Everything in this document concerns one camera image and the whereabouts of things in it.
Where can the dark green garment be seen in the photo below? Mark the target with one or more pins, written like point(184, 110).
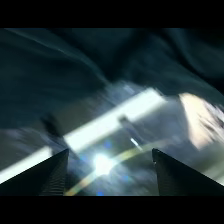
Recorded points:
point(50, 66)

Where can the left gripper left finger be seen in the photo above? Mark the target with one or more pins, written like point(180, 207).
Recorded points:
point(40, 180)

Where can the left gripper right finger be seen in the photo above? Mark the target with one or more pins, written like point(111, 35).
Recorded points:
point(180, 181)

